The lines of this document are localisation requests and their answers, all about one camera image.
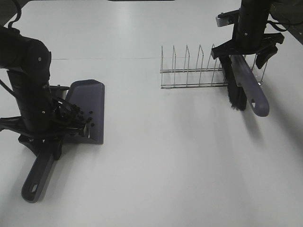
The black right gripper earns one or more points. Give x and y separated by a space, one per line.
248 38

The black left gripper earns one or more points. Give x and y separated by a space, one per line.
42 118

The pile of coffee beans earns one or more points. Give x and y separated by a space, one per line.
83 116

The purple plastic dustpan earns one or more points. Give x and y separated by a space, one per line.
83 105

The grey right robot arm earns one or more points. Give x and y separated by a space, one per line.
252 7

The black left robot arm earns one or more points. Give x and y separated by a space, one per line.
26 60

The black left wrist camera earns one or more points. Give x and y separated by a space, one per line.
59 91

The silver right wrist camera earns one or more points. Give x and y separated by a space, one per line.
227 18

